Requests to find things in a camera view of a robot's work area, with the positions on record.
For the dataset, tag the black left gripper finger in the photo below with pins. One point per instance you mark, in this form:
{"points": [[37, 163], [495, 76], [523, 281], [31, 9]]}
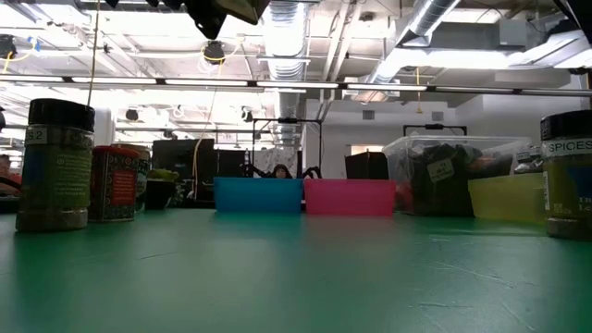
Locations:
{"points": [[208, 18]]}

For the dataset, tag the red-lid patterned spice tin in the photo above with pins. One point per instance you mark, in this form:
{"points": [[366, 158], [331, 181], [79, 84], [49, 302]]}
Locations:
{"points": [[115, 185]]}

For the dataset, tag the large black-lid spice jar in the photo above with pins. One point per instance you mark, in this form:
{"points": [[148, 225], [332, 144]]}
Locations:
{"points": [[55, 176], [569, 194]]}

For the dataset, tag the black background robot arm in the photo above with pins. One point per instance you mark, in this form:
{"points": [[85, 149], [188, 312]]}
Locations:
{"points": [[314, 171], [259, 170]]}

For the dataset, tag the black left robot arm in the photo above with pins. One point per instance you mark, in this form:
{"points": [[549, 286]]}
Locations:
{"points": [[112, 3]]}

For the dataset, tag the long ceiling light bar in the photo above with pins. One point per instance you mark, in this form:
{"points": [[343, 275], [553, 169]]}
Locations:
{"points": [[208, 82]]}

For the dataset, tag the white pillar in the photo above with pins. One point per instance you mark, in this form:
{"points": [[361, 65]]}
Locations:
{"points": [[104, 127]]}

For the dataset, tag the large black monitor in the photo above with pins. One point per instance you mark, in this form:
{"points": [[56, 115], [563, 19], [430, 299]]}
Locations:
{"points": [[185, 162]]}

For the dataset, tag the small black monitor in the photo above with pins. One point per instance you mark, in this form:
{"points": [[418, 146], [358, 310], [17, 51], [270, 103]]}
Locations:
{"points": [[231, 162]]}

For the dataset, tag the black ceiling device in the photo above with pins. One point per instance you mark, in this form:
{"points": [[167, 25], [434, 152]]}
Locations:
{"points": [[7, 46]]}

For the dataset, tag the person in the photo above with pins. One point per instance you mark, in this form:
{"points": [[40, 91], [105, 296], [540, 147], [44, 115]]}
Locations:
{"points": [[7, 178], [280, 172]]}

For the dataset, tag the succulent plant in black pot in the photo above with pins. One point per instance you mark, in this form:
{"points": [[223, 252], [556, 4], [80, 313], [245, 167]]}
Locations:
{"points": [[161, 196]]}

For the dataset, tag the blue plastic bin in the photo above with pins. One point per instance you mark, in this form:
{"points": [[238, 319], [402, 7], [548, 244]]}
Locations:
{"points": [[259, 196]]}

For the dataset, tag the pink plastic bin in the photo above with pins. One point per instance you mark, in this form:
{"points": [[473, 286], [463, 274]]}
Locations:
{"points": [[349, 199]]}

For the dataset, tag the clear plastic storage box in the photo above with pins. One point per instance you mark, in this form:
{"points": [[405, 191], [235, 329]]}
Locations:
{"points": [[402, 152]]}

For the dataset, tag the white paper label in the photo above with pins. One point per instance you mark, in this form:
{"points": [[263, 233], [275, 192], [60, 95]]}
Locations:
{"points": [[440, 170]]}

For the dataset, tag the black fabric bag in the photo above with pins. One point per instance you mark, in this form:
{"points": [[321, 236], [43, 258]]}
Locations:
{"points": [[444, 199]]}

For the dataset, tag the yellow plastic bin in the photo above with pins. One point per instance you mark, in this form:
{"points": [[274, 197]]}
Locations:
{"points": [[504, 199]]}

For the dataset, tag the ribbed silver air duct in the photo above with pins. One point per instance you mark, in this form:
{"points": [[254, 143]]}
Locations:
{"points": [[284, 41]]}

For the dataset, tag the tall black stand frame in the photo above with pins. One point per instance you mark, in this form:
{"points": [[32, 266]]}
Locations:
{"points": [[287, 120]]}

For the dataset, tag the smooth silver air duct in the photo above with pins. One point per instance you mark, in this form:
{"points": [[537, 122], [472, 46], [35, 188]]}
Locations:
{"points": [[407, 41]]}

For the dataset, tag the low black stand frame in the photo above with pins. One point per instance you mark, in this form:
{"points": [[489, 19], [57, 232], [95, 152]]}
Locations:
{"points": [[435, 126]]}

